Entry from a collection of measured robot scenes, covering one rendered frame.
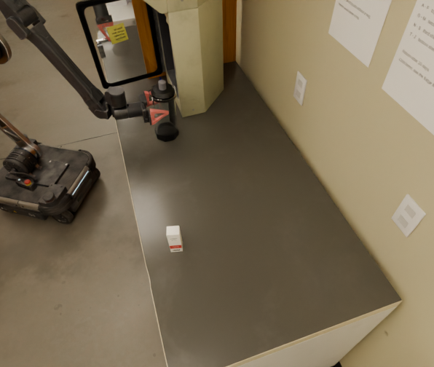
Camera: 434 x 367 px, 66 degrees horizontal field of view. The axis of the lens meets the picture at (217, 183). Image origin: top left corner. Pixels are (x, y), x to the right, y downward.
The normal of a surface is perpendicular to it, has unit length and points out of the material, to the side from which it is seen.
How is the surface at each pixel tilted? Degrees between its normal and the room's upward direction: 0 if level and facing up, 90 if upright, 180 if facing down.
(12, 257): 0
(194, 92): 90
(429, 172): 90
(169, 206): 0
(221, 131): 0
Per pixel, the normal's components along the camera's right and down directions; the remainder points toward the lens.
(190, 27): 0.31, 0.72
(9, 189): -0.03, -0.64
